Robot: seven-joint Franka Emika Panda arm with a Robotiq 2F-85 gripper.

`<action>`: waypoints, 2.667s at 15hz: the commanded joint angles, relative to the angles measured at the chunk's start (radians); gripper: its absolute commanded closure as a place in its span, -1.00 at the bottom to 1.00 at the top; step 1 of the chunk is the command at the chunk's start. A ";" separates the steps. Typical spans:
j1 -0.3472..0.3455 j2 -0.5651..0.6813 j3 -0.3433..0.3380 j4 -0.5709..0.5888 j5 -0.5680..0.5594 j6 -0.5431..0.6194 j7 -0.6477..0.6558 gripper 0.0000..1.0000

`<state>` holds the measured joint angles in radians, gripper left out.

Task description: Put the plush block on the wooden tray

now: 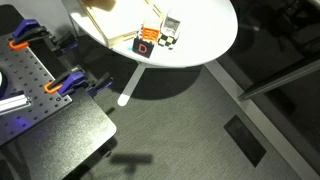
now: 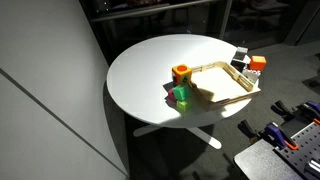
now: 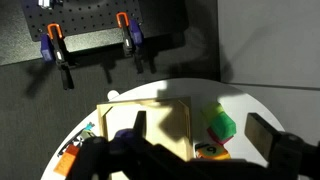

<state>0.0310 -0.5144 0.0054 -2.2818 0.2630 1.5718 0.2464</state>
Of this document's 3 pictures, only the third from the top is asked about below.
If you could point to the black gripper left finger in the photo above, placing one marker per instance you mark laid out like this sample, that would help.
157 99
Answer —
140 121

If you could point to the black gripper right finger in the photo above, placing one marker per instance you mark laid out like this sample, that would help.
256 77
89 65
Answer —
261 135

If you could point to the wooden tray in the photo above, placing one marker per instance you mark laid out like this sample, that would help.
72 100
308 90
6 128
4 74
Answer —
120 116

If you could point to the green plush block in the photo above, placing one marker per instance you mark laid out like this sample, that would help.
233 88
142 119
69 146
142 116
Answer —
223 125

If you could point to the pink plush block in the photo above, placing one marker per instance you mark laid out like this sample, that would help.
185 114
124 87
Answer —
215 136

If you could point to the brown wooden block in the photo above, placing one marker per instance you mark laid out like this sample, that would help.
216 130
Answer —
213 151

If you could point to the lime plush block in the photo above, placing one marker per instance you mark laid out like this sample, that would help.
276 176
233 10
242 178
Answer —
213 110

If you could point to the orange ridged block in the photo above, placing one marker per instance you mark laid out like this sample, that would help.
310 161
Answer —
65 161

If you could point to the small teal object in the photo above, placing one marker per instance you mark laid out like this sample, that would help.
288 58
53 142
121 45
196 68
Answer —
89 126

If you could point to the small white grey box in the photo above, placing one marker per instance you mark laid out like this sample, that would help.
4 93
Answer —
88 134

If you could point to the checkered black white cube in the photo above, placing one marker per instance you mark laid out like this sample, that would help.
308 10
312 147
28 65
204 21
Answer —
79 141

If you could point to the round white table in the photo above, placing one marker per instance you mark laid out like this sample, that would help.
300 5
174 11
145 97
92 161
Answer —
200 93

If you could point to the orange clamp upper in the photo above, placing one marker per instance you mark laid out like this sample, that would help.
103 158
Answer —
128 40

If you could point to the orange clamp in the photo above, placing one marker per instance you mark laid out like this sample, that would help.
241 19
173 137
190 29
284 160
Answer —
128 40
60 56

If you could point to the orange clamp lower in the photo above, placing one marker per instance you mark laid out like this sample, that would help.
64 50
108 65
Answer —
60 56

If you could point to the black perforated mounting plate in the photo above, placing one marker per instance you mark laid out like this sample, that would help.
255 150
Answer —
86 16

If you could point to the black perforated breadboard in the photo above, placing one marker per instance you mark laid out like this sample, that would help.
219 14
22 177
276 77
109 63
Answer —
16 50

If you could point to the silver aluminium extrusion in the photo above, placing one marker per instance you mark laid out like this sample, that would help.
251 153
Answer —
45 3

